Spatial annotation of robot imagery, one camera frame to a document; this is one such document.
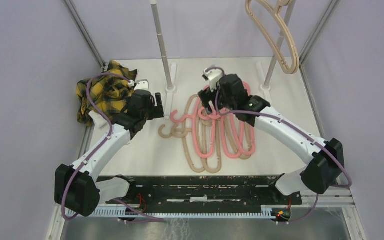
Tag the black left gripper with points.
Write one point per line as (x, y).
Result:
(158, 111)

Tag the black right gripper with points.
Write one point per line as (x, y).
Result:
(207, 96)

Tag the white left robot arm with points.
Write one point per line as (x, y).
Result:
(77, 187)

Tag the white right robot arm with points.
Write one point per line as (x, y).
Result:
(323, 159)

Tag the pink hanger right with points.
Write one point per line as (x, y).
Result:
(237, 139)

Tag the pink hanger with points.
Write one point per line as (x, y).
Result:
(194, 111)
(237, 139)

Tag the pink hanger left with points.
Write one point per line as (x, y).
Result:
(194, 111)

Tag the left white rack foot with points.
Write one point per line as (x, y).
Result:
(170, 92)

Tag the white rack foot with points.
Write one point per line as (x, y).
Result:
(265, 79)
(170, 92)

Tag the beige hanger with left hook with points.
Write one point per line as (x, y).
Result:
(211, 165)

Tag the yellow plaid shirt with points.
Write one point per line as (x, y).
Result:
(108, 92)

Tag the right white rack foot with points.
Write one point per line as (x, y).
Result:
(265, 79)

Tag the right grey rack pole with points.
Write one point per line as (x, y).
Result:
(282, 14)

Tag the grey rack pole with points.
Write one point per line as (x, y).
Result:
(282, 14)
(163, 52)

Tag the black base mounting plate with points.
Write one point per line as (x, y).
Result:
(234, 194)

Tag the left grey rack pole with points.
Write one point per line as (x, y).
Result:
(163, 52)

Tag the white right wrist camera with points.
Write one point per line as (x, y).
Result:
(213, 75)

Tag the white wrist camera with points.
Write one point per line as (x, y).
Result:
(213, 75)
(139, 85)

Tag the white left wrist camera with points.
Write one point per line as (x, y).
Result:
(139, 85)

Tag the white slotted cable duct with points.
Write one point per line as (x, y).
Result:
(123, 212)

